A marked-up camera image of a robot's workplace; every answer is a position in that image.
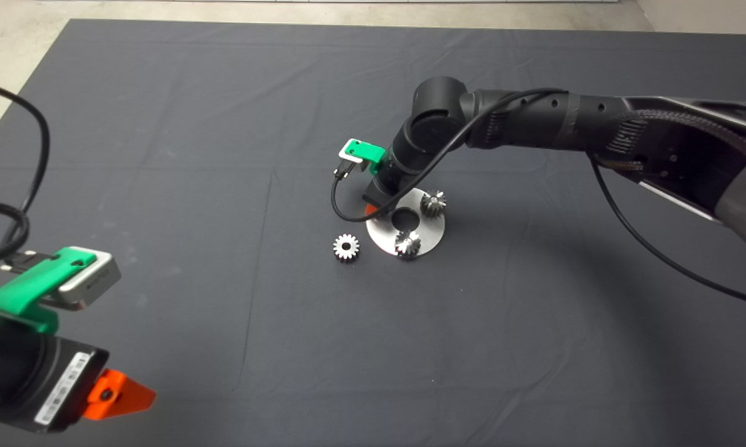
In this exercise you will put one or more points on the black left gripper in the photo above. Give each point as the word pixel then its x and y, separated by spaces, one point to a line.
pixel 68 385

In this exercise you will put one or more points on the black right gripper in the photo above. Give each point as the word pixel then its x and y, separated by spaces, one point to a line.
pixel 385 195

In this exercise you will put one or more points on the small steel gear with hole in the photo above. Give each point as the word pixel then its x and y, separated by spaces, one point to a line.
pixel 338 248

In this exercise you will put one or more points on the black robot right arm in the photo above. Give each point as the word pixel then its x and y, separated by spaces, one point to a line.
pixel 534 118

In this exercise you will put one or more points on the small steel gear on pin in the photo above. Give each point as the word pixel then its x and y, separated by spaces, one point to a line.
pixel 433 204
pixel 407 244

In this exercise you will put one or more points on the round metal plate with hole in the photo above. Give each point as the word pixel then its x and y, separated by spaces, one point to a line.
pixel 432 233

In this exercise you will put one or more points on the dark grey table cloth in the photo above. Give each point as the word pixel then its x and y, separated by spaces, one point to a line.
pixel 372 372

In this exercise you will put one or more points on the right wrist green camera mount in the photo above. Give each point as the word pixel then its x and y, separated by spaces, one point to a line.
pixel 369 153

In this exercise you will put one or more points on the wrist green camera mount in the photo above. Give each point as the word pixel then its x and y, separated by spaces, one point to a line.
pixel 25 290
pixel 369 153

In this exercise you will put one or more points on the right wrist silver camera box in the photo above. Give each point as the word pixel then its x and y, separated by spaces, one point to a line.
pixel 348 149

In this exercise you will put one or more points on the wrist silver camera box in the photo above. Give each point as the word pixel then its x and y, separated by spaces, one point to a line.
pixel 348 149
pixel 96 277

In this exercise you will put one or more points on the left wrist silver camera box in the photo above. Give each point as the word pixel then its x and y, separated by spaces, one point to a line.
pixel 96 277

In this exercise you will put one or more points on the left wrist green camera mount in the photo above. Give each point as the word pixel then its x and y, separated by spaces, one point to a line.
pixel 25 290

